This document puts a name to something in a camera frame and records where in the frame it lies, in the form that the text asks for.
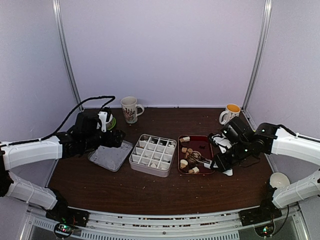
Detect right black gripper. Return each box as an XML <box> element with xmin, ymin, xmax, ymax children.
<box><xmin>210</xmin><ymin>139</ymin><xmax>252</xmax><ymax>173</ymax></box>

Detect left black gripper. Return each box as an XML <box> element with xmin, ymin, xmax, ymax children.
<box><xmin>82</xmin><ymin>128</ymin><xmax>126</xmax><ymax>151</ymax></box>

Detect lilac bunny tin lid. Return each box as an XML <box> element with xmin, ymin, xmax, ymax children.
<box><xmin>87</xmin><ymin>140</ymin><xmax>133</xmax><ymax>172</ymax></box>

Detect lilac tin box with dividers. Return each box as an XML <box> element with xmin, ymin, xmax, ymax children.
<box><xmin>129</xmin><ymin>134</ymin><xmax>178</xmax><ymax>178</ymax></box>

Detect red chocolate tray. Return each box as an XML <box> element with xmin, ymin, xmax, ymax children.
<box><xmin>177</xmin><ymin>135</ymin><xmax>215</xmax><ymax>176</ymax></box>

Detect white metal tongs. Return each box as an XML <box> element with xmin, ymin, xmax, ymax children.
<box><xmin>187</xmin><ymin>151</ymin><xmax>220</xmax><ymax>171</ymax></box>

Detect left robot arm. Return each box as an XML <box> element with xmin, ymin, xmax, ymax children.
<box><xmin>0</xmin><ymin>103</ymin><xmax>126</xmax><ymax>222</ymax></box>

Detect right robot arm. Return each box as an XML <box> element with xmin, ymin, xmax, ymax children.
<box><xmin>207</xmin><ymin>117</ymin><xmax>320</xmax><ymax>221</ymax></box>

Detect green saucer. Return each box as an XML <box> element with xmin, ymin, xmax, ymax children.
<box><xmin>106</xmin><ymin>117</ymin><xmax>117</xmax><ymax>130</ymax></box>

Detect white bowl on saucer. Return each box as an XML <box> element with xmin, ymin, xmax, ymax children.
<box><xmin>105</xmin><ymin>112</ymin><xmax>113</xmax><ymax>124</ymax></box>

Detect tall floral mug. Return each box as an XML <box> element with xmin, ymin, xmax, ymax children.
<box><xmin>120</xmin><ymin>96</ymin><xmax>145</xmax><ymax>124</ymax></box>

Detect white mug yellow inside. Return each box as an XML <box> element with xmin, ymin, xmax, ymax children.
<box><xmin>219</xmin><ymin>103</ymin><xmax>241</xmax><ymax>125</ymax></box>

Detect white bowl near right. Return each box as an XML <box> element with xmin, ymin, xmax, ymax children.
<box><xmin>269</xmin><ymin>172</ymin><xmax>291</xmax><ymax>189</ymax></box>

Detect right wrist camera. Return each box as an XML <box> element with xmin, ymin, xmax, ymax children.
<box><xmin>207</xmin><ymin>133</ymin><xmax>232</xmax><ymax>153</ymax></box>

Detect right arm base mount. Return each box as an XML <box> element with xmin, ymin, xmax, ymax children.
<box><xmin>239</xmin><ymin>207</ymin><xmax>282</xmax><ymax>238</ymax></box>

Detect front aluminium rail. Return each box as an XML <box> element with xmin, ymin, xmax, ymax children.
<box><xmin>24</xmin><ymin>208</ymin><xmax>308</xmax><ymax>240</ymax></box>

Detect right aluminium frame post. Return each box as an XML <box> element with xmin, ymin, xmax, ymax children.
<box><xmin>242</xmin><ymin>0</ymin><xmax>273</xmax><ymax>112</ymax></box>

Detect aluminium frame post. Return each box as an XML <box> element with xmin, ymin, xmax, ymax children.
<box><xmin>52</xmin><ymin>0</ymin><xmax>81</xmax><ymax>104</ymax></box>
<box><xmin>242</xmin><ymin>0</ymin><xmax>273</xmax><ymax>112</ymax></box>

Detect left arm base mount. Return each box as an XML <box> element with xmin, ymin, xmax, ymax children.
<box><xmin>45</xmin><ymin>207</ymin><xmax>90</xmax><ymax>239</ymax></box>

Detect left aluminium frame post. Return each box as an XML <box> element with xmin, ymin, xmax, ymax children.
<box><xmin>52</xmin><ymin>0</ymin><xmax>81</xmax><ymax>104</ymax></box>

